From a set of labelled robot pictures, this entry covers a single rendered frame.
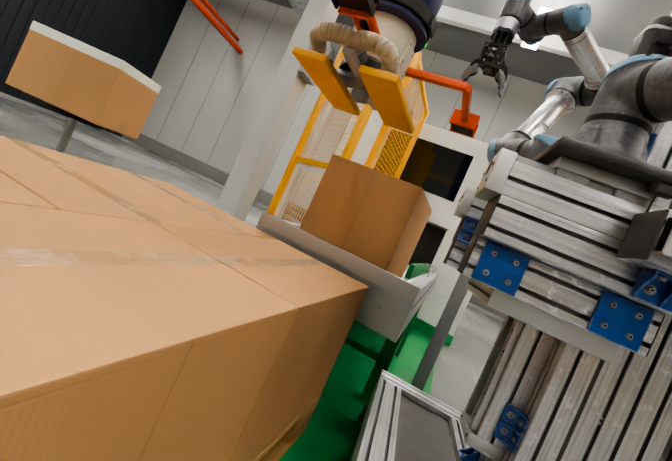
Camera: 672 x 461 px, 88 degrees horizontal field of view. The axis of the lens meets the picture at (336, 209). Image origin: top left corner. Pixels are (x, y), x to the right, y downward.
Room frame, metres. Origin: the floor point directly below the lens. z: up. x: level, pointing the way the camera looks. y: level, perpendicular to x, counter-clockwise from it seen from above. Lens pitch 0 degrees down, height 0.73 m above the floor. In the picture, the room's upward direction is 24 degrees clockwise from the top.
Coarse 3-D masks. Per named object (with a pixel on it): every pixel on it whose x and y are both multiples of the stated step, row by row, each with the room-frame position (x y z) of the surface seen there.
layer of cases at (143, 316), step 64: (0, 192) 0.55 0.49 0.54; (64, 192) 0.70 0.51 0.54; (128, 192) 0.98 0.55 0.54; (0, 256) 0.37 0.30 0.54; (64, 256) 0.44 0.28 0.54; (128, 256) 0.53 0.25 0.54; (192, 256) 0.67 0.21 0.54; (256, 256) 0.90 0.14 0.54; (0, 320) 0.28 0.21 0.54; (64, 320) 0.32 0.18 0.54; (128, 320) 0.36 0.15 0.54; (192, 320) 0.42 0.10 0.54; (256, 320) 0.51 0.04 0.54; (320, 320) 0.82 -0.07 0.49; (0, 384) 0.23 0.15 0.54; (64, 384) 0.26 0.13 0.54; (128, 384) 0.32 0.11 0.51; (192, 384) 0.42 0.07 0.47; (256, 384) 0.61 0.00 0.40; (320, 384) 1.14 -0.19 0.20; (0, 448) 0.23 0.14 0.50; (64, 448) 0.28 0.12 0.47; (128, 448) 0.36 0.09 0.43; (192, 448) 0.49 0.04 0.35; (256, 448) 0.77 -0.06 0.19
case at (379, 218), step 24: (336, 168) 1.44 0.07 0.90; (360, 168) 1.41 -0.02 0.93; (336, 192) 1.43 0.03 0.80; (360, 192) 1.40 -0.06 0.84; (384, 192) 1.36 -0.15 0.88; (408, 192) 1.33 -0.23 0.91; (312, 216) 1.45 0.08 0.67; (336, 216) 1.41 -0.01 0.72; (360, 216) 1.38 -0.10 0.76; (384, 216) 1.35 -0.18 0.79; (408, 216) 1.32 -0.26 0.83; (336, 240) 1.40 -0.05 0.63; (360, 240) 1.37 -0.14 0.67; (384, 240) 1.34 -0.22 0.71; (408, 240) 1.54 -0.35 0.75; (384, 264) 1.32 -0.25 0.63
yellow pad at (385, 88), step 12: (360, 72) 0.81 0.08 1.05; (372, 72) 0.80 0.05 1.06; (384, 72) 0.79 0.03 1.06; (372, 84) 0.84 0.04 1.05; (384, 84) 0.81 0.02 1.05; (396, 84) 0.79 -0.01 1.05; (372, 96) 0.92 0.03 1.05; (384, 96) 0.89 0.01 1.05; (396, 96) 0.85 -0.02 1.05; (384, 108) 0.97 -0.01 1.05; (396, 108) 0.93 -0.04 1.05; (408, 108) 0.94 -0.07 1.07; (384, 120) 1.08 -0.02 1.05; (396, 120) 1.03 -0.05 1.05; (408, 120) 0.99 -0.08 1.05; (408, 132) 1.09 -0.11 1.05
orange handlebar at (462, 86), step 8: (360, 24) 0.85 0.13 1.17; (368, 24) 0.83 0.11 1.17; (376, 24) 0.83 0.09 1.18; (376, 32) 0.85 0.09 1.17; (408, 72) 0.98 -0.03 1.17; (416, 72) 0.97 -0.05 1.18; (424, 72) 0.97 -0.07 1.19; (424, 80) 0.98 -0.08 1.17; (432, 80) 0.96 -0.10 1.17; (440, 80) 0.95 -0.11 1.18; (448, 80) 0.94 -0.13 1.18; (456, 80) 0.94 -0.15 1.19; (456, 88) 0.94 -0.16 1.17; (464, 88) 0.93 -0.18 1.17; (472, 88) 0.94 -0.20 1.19; (464, 96) 0.97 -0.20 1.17; (464, 104) 1.01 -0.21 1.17; (464, 112) 1.06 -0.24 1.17; (464, 120) 1.12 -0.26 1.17
